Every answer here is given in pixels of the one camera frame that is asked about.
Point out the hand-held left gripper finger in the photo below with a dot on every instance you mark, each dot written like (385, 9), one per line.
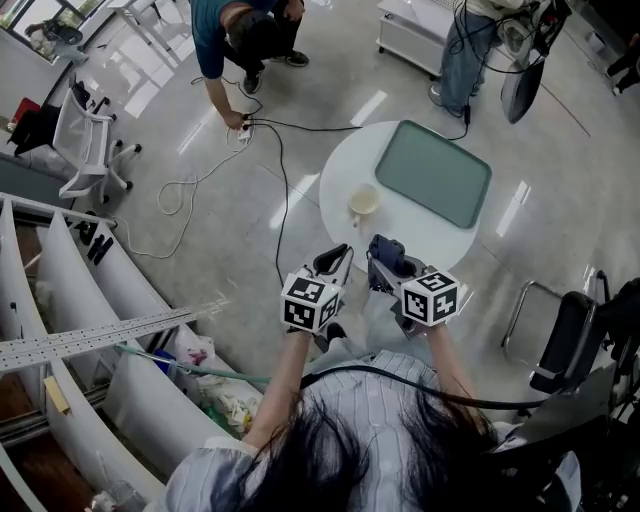
(321, 256)
(346, 270)

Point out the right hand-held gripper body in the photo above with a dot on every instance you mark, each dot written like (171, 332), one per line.
(430, 300)

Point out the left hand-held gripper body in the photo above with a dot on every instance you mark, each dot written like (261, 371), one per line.
(312, 305)

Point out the dark blue cloth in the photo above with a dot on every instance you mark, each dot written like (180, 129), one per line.
(387, 250)

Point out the cream cup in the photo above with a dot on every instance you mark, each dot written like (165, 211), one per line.
(364, 199)

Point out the person's left forearm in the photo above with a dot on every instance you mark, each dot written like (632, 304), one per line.
(280, 380)

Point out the person's right forearm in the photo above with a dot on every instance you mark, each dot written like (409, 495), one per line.
(450, 360)

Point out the person's black shoe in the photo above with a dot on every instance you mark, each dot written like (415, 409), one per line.
(336, 331)

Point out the person's light jeans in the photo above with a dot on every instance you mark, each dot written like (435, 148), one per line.
(385, 320)

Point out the round white table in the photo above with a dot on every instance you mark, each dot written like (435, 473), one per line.
(345, 165)

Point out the green tray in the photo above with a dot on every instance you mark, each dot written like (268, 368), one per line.
(432, 172)

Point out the person's striped light shirt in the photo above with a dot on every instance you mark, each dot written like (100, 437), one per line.
(370, 395)

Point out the green tube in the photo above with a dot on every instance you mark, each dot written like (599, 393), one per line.
(210, 370)

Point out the white plastic bag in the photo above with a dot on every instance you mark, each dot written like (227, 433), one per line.
(192, 347)

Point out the pile of white packaging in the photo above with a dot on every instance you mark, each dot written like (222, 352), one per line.
(230, 405)

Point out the white power strip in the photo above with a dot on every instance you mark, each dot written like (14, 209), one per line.
(245, 134)

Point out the blue box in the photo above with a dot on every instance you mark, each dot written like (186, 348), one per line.
(164, 357)

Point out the grey backpack rig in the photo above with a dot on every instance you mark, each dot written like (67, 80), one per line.
(575, 425)
(522, 95)

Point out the white curved shelf unit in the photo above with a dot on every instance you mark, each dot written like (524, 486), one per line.
(140, 400)

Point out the white wheeled cabinet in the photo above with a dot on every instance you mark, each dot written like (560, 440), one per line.
(410, 40)

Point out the white office chair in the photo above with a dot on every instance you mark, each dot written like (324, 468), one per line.
(82, 145)

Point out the clear plastic bag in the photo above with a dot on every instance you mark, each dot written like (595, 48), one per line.
(117, 492)

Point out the yellow note pad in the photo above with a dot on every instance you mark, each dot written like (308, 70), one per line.
(56, 395)

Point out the white desk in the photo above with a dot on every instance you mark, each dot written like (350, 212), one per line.
(145, 30)

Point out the black office chair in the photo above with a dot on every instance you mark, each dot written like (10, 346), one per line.
(80, 95)

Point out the grey metal track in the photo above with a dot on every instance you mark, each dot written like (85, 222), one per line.
(45, 420)

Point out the grey cabinet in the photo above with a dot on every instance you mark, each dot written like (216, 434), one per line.
(30, 180)

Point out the black jacket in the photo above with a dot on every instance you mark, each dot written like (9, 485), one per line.
(35, 130)

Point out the red bag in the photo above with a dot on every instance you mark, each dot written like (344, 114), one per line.
(26, 107)

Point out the large window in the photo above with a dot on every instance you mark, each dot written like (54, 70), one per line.
(35, 10)

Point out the black chrome-frame chair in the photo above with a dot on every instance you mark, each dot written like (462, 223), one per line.
(565, 340)

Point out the perforated metal rail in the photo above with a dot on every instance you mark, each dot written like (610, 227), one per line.
(100, 332)

